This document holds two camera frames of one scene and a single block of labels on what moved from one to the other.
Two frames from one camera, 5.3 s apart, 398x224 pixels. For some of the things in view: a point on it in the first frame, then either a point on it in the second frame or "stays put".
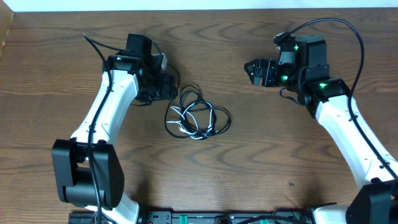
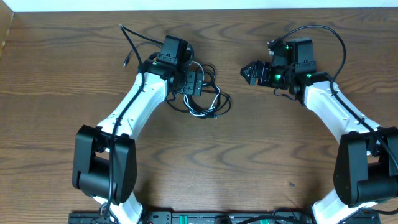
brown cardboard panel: x=6 y=18 stays put
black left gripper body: x=168 y=88 → x=198 y=83
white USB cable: x=197 y=121 → x=194 y=112
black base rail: x=209 y=216 stays put
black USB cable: x=191 y=117 → x=222 y=105
